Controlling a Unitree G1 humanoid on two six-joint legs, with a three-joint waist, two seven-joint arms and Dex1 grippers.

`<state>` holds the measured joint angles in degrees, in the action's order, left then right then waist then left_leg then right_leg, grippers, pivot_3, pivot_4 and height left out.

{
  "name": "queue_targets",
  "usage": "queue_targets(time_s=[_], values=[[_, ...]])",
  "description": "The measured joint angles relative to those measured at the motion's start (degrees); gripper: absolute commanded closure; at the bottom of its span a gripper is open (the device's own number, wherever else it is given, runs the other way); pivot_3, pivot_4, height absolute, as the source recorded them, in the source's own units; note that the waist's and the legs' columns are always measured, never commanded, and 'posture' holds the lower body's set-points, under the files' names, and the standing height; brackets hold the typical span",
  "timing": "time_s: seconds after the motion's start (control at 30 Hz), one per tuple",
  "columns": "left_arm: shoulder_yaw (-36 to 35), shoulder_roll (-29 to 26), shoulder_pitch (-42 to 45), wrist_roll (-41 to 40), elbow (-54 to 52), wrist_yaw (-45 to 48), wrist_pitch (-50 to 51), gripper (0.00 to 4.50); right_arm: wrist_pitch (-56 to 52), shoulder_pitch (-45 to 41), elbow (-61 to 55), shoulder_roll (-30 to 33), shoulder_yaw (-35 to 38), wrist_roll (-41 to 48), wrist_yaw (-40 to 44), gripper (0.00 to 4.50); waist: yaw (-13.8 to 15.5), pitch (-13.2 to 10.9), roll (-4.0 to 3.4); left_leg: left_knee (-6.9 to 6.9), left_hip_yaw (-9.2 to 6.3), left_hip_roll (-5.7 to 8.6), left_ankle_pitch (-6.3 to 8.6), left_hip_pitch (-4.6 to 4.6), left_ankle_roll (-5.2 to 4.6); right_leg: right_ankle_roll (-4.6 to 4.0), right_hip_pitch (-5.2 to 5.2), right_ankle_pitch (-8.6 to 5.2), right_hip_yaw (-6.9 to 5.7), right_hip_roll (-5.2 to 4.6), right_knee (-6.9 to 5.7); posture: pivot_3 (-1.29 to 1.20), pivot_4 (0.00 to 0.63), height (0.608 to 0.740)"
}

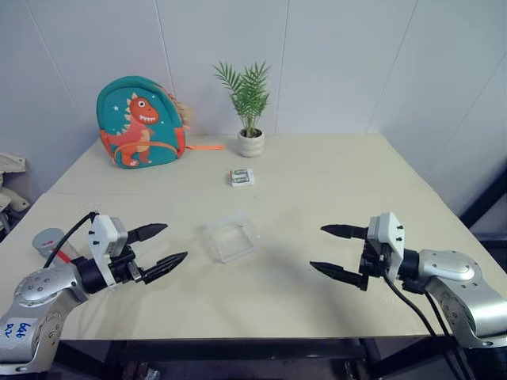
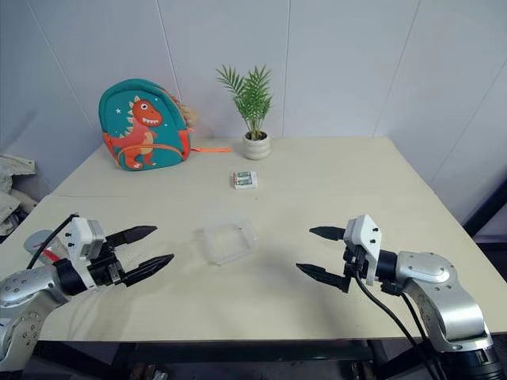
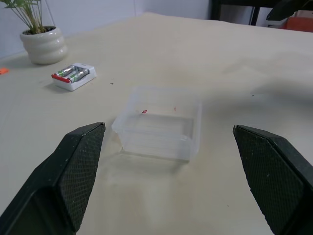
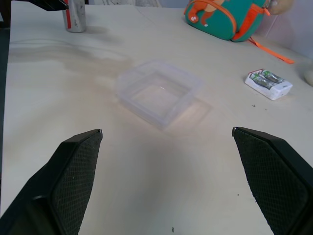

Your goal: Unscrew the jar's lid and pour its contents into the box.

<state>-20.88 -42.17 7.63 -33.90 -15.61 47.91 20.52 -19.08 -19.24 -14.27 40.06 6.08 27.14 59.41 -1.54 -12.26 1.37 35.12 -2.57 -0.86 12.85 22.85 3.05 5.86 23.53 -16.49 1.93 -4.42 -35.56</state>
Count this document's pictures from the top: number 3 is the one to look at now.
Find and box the white box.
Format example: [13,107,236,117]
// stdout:
[266,17,290,29]

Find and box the black table frame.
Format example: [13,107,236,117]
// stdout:
[210,0,282,26]

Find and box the orange box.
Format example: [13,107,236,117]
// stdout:
[286,17,313,33]

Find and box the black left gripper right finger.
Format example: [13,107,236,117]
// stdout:
[232,124,313,235]

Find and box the white ribbed plant pot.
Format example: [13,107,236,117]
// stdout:
[19,25,68,66]

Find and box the white battery charger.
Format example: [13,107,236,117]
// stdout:
[51,62,97,92]

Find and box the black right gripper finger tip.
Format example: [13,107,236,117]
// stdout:
[266,0,313,22]

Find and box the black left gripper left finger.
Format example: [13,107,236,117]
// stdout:
[0,122,106,235]

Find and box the green potted plant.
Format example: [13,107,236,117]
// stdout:
[0,0,53,34]

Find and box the green silver battery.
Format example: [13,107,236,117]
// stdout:
[68,69,89,83]
[55,65,75,77]

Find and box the clear plastic box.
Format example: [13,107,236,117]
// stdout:
[111,85,202,163]

